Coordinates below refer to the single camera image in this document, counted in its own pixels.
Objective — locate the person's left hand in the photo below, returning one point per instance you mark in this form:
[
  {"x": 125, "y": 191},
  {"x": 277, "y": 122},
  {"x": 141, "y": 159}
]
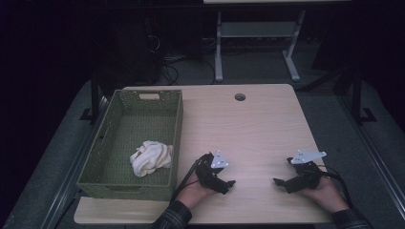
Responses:
[{"x": 192, "y": 194}]

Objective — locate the person's right hand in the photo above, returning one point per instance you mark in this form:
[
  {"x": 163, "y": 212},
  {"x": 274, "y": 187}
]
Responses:
[{"x": 328, "y": 195}]

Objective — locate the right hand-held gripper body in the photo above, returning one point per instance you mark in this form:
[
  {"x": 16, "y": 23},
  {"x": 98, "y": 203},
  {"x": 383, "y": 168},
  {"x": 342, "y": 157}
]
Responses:
[{"x": 305, "y": 181}]

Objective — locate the green woven basket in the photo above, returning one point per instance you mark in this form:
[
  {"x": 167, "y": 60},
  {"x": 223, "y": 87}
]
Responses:
[{"x": 111, "y": 159}]

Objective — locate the white metal frame table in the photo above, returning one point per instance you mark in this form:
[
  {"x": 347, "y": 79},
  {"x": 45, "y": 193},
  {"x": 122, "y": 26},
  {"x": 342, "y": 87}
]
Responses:
[{"x": 218, "y": 47}]

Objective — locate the black metal post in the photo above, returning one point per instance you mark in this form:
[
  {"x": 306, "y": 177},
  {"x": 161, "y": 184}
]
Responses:
[
  {"x": 94, "y": 95},
  {"x": 357, "y": 95}
]

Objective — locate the cream cloth with bear print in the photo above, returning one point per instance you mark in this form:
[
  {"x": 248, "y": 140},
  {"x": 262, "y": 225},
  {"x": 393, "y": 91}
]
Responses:
[{"x": 151, "y": 157}]

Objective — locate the metal floor rail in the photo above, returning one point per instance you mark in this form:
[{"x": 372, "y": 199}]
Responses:
[
  {"x": 73, "y": 171},
  {"x": 375, "y": 152}
]

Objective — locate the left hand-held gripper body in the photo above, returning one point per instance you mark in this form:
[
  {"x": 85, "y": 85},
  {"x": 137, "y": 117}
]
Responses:
[{"x": 207, "y": 173}]

